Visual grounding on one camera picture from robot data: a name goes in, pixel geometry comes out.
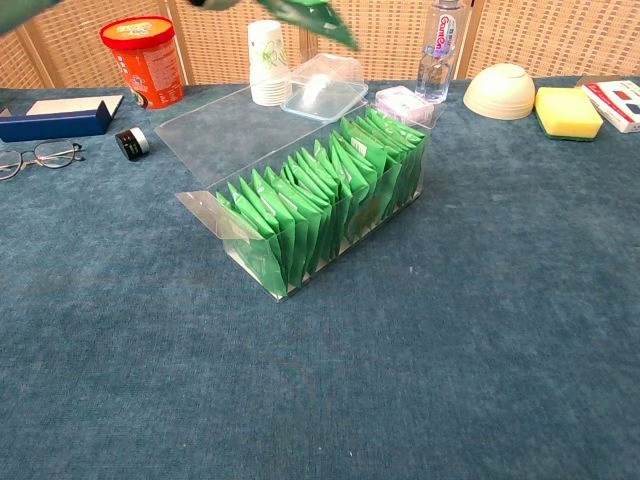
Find green tea bag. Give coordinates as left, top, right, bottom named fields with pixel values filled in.
left=228, top=183, right=298, bottom=290
left=313, top=139, right=384, bottom=226
left=240, top=178, right=310, bottom=281
left=273, top=163, right=343, bottom=257
left=217, top=192, right=289, bottom=297
left=330, top=130, right=404, bottom=211
left=257, top=0, right=362, bottom=52
left=341, top=116, right=411, bottom=205
left=359, top=113, right=428, bottom=194
left=298, top=151, right=367, bottom=238
left=349, top=119, right=417, bottom=201
left=355, top=116, right=423, bottom=197
left=367, top=107, right=428, bottom=191
left=363, top=110, right=428, bottom=192
left=305, top=148, right=375, bottom=233
left=252, top=169, right=321, bottom=273
left=289, top=155, right=359, bottom=245
left=264, top=166, right=334, bottom=263
left=282, top=159, right=351, bottom=250

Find clear box of green packets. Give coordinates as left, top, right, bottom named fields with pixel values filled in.
left=153, top=82, right=447, bottom=304

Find blue and white card box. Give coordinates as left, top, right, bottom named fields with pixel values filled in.
left=0, top=93, right=125, bottom=144

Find red white 3D glasses box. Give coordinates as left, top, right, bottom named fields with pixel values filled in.
left=574, top=75, right=640, bottom=134

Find white paper cup stack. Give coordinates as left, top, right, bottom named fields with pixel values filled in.
left=247, top=19, right=293, bottom=107

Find orange red snack tub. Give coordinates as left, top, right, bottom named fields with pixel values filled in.
left=98, top=14, right=186, bottom=111

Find clear plastic food container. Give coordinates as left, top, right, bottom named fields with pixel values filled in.
left=279, top=52, right=370, bottom=123

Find small black silver jar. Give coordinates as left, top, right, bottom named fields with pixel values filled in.
left=114, top=126, right=150, bottom=162

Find thin metal eyeglasses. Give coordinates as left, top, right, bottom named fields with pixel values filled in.
left=0, top=139, right=86, bottom=182

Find clear water bottle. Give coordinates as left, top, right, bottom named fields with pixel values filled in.
left=414, top=0, right=466, bottom=104

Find beige bowl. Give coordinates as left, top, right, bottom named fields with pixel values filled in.
left=462, top=63, right=536, bottom=121

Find woven rattan folding screen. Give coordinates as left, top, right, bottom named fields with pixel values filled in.
left=0, top=0, right=640, bottom=90

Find yellow sponge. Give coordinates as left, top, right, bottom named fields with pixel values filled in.
left=533, top=86, right=605, bottom=142

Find blue table cloth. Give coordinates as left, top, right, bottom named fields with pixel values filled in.
left=0, top=74, right=640, bottom=480

